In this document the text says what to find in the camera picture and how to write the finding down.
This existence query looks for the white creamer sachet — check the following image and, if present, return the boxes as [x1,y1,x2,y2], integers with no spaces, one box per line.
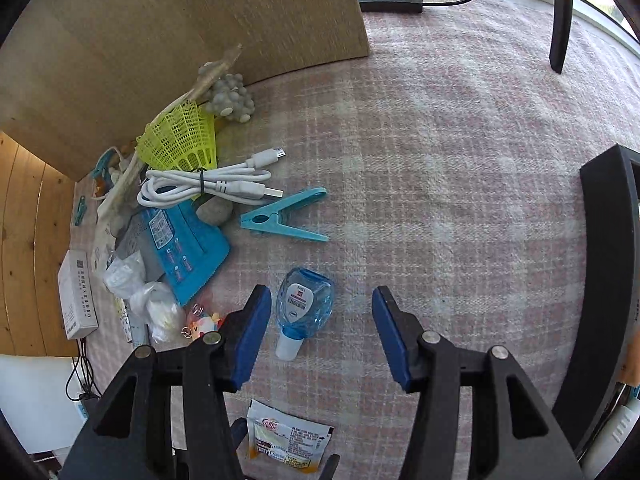
[246,399,335,475]

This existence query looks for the grey packet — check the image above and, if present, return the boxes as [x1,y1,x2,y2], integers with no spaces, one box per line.
[112,212,166,281]

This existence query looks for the white knotted plastic bag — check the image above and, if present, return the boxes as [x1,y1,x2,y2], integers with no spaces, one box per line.
[129,281,186,346]

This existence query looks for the large teal clothespin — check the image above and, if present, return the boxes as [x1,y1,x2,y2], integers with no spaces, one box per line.
[240,187,330,243]

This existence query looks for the brown cardboard board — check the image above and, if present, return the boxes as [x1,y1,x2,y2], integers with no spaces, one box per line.
[0,0,371,183]

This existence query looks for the patterned white stick pack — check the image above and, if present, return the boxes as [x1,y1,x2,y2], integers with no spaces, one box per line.
[117,295,146,343]

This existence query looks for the cartoon doll keychain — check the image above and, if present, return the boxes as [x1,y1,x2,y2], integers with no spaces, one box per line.
[181,302,223,343]

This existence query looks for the clear plastic bag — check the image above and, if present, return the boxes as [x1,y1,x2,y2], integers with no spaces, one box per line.
[104,252,146,301]

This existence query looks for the yellow shuttlecock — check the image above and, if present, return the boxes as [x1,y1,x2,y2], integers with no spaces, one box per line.
[136,101,235,228]

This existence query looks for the blue packet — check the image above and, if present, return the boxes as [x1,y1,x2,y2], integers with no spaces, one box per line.
[139,205,232,307]

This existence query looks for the teal plastic clip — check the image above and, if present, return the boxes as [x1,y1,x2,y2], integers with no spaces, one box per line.
[91,149,115,181]

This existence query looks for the blue hand sanitizer bottle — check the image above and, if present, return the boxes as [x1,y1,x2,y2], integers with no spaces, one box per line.
[275,267,334,361]

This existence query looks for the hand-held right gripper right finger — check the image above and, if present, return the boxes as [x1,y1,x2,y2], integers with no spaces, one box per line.
[371,285,586,480]

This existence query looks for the black storage tray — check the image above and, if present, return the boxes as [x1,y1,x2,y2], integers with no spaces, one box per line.
[550,144,640,461]

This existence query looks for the black inline remote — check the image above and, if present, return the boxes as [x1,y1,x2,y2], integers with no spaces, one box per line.
[357,0,425,15]

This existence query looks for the white round plastic gadget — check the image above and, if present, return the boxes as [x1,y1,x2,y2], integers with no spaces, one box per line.
[582,400,640,466]

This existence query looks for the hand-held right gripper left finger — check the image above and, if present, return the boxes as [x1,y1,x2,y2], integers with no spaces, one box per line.
[59,284,273,480]

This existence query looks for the white USB cable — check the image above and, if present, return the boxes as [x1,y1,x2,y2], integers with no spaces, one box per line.
[137,146,287,208]

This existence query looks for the black tripod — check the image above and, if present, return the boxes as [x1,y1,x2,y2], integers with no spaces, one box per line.
[547,0,576,75]

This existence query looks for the wooden board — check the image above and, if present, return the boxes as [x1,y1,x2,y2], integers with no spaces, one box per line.
[0,130,81,358]

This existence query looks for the grey ball massage stick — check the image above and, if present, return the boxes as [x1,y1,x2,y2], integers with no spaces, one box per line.
[97,44,256,226]

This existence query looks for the white box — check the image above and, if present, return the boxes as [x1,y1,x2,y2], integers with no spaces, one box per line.
[57,249,99,341]

